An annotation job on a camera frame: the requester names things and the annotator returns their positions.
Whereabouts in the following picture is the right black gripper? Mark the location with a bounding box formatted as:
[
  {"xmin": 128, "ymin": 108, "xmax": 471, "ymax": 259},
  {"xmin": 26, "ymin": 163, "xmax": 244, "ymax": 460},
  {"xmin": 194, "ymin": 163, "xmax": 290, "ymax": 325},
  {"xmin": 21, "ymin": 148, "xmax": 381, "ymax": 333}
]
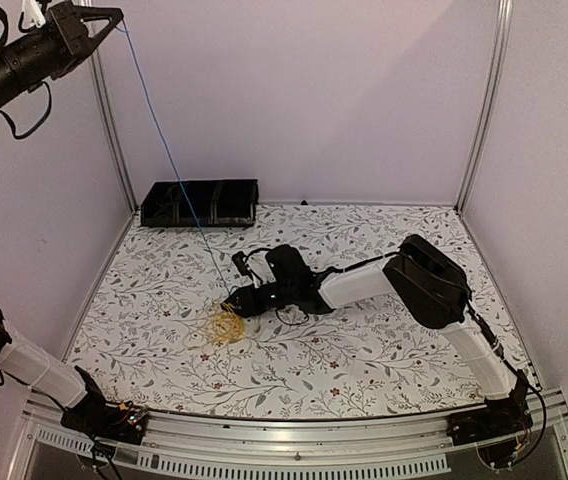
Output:
[{"xmin": 224, "ymin": 281, "xmax": 298, "ymax": 317}]

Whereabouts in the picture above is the yellow cable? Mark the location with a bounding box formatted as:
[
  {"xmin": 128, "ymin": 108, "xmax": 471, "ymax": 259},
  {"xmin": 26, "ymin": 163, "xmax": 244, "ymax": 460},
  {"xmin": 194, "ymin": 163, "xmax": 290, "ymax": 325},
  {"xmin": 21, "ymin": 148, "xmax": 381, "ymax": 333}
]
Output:
[{"xmin": 183, "ymin": 299, "xmax": 248, "ymax": 349}]

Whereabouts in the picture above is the blue cable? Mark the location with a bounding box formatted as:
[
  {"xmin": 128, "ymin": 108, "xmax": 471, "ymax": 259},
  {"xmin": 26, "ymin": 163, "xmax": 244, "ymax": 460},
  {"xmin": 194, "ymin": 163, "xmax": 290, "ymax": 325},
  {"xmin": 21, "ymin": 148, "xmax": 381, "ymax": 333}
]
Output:
[{"xmin": 116, "ymin": 19, "xmax": 235, "ymax": 301}]

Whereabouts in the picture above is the black thin cable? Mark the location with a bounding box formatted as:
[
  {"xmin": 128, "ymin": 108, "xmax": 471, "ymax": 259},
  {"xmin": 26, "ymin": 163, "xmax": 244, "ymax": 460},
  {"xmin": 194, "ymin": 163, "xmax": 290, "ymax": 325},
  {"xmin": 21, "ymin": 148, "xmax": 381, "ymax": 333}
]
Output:
[{"xmin": 151, "ymin": 183, "xmax": 185, "ymax": 224}]

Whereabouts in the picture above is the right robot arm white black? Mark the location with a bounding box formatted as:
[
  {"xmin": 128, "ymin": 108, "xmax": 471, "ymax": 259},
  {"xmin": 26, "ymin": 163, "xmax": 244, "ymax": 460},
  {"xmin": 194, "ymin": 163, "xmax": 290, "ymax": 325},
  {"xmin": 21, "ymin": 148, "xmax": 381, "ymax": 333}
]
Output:
[{"xmin": 222, "ymin": 234, "xmax": 533, "ymax": 436}]

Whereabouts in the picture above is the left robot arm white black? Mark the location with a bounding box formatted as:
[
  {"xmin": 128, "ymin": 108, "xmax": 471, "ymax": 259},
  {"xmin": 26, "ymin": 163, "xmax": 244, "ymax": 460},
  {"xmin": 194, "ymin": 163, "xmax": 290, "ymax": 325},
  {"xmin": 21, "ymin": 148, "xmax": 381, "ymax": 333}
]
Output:
[{"xmin": 0, "ymin": 1, "xmax": 124, "ymax": 434}]

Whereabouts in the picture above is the black compartment storage bin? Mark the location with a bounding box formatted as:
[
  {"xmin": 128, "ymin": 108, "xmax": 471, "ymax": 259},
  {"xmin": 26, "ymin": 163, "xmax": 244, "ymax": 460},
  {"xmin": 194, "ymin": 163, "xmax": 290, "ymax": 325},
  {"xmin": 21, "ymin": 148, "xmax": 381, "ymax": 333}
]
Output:
[{"xmin": 140, "ymin": 179, "xmax": 259, "ymax": 228}]

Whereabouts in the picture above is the floral patterned table mat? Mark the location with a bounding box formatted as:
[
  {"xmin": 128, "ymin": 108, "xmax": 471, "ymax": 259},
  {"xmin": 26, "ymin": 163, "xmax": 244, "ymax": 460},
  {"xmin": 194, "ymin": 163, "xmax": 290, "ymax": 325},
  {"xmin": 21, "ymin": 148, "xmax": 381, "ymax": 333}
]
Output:
[{"xmin": 67, "ymin": 205, "xmax": 531, "ymax": 419}]

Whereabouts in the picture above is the left aluminium corner post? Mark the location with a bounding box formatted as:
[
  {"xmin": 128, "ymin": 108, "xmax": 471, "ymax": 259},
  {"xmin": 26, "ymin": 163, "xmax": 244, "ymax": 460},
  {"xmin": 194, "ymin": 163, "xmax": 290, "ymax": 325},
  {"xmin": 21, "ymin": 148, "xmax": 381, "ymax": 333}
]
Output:
[{"xmin": 89, "ymin": 51, "xmax": 138, "ymax": 214}]

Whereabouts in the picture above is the aluminium corner post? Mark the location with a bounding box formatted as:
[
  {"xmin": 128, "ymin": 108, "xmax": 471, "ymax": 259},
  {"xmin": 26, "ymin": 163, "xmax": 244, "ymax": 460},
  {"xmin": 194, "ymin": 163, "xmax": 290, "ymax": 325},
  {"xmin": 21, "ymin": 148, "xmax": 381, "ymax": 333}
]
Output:
[
  {"xmin": 89, "ymin": 51, "xmax": 138, "ymax": 214},
  {"xmin": 453, "ymin": 0, "xmax": 514, "ymax": 211}
]

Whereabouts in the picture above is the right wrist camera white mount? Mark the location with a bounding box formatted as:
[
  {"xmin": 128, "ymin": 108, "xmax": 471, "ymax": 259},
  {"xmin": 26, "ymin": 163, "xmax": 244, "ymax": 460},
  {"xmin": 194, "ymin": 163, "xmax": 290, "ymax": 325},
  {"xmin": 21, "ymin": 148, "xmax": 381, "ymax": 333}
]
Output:
[{"xmin": 231, "ymin": 248, "xmax": 264, "ymax": 288}]

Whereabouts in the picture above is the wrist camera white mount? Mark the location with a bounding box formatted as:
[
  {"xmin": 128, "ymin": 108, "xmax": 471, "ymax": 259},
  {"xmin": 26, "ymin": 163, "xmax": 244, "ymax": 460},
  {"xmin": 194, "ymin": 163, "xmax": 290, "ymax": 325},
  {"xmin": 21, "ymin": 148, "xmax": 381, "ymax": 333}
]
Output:
[
  {"xmin": 18, "ymin": 0, "xmax": 48, "ymax": 33},
  {"xmin": 231, "ymin": 248, "xmax": 264, "ymax": 288}
]

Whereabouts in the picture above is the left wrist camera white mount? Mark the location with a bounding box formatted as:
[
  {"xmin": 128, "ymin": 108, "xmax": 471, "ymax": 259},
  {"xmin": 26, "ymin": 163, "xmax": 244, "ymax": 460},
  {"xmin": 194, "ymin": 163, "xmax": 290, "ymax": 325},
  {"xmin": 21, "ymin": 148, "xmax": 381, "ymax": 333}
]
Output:
[{"xmin": 18, "ymin": 0, "xmax": 48, "ymax": 33}]

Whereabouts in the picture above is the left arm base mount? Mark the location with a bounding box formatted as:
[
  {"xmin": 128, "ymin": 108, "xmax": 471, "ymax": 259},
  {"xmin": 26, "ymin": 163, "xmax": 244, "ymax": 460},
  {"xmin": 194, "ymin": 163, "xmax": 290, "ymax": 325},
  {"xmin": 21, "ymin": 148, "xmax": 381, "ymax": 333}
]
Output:
[{"xmin": 60, "ymin": 395, "xmax": 149, "ymax": 445}]

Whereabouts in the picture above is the aluminium front rail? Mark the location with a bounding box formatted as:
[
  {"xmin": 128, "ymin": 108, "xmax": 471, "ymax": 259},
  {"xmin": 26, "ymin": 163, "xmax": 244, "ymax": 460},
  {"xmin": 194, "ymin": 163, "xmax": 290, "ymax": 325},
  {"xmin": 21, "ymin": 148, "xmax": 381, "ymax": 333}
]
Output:
[{"xmin": 8, "ymin": 389, "xmax": 568, "ymax": 479}]

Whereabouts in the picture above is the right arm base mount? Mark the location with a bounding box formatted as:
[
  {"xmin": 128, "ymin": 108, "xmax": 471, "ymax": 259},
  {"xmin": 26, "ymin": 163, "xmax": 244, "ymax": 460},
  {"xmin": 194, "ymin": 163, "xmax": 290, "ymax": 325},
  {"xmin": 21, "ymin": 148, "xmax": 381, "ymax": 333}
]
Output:
[{"xmin": 446, "ymin": 397, "xmax": 533, "ymax": 470}]

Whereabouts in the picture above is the right aluminium corner post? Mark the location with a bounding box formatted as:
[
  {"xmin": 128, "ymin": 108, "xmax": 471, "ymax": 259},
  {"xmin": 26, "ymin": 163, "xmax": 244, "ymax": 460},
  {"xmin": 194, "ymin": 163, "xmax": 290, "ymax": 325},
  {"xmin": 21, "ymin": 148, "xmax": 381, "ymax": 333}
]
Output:
[{"xmin": 453, "ymin": 0, "xmax": 514, "ymax": 211}]

